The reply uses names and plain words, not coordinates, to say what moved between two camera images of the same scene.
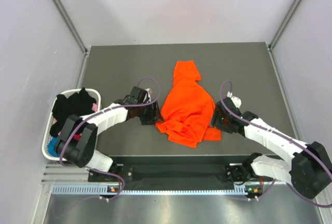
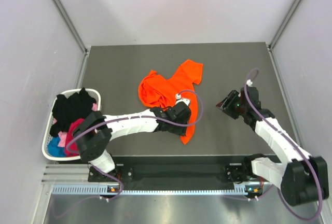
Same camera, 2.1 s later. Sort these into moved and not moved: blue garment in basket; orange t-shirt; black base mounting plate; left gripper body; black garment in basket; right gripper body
Moved: left gripper body; right gripper body; orange t-shirt
Not moved: black garment in basket; black base mounting plate; blue garment in basket
